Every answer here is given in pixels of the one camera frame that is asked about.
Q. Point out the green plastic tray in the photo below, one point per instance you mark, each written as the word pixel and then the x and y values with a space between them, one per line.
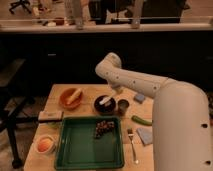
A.
pixel 79 149

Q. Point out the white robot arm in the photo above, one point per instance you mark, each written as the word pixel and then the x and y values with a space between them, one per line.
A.
pixel 180 116

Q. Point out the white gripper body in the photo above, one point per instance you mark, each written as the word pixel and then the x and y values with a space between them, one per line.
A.
pixel 118 89

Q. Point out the bunch of dark grapes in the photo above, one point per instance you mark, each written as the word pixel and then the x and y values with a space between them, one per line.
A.
pixel 103 127

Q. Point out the orange bowl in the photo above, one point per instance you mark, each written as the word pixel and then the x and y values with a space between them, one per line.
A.
pixel 63 99

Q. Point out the orange fruit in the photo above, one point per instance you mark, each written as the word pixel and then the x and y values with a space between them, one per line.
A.
pixel 44 144

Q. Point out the grey folded cloth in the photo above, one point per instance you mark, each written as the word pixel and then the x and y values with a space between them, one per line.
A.
pixel 145 136

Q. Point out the green chili pepper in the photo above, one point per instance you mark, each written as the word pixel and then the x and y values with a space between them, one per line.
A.
pixel 141 121

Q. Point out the red cup on counter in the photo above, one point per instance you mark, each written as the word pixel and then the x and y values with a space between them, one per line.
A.
pixel 59 21

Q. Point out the yellow corn cob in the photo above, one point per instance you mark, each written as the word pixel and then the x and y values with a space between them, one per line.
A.
pixel 74 96

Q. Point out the blue sponge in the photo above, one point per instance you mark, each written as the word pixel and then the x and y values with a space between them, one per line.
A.
pixel 139 98

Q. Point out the silver fork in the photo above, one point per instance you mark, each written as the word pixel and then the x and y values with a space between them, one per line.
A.
pixel 131 136

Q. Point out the beige rectangular block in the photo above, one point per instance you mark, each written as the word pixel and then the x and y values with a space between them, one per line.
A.
pixel 50 116

